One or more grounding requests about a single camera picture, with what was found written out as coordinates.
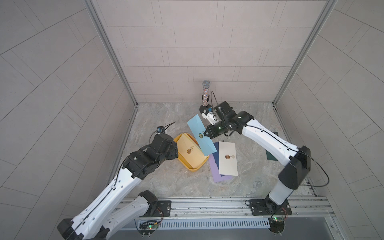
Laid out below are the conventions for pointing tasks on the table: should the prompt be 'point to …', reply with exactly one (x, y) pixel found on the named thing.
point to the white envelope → (227, 159)
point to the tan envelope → (191, 152)
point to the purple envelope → (215, 172)
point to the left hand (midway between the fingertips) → (175, 147)
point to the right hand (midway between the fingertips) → (204, 134)
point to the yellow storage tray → (190, 136)
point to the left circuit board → (147, 227)
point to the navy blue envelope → (216, 154)
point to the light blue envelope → (201, 136)
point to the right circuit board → (276, 224)
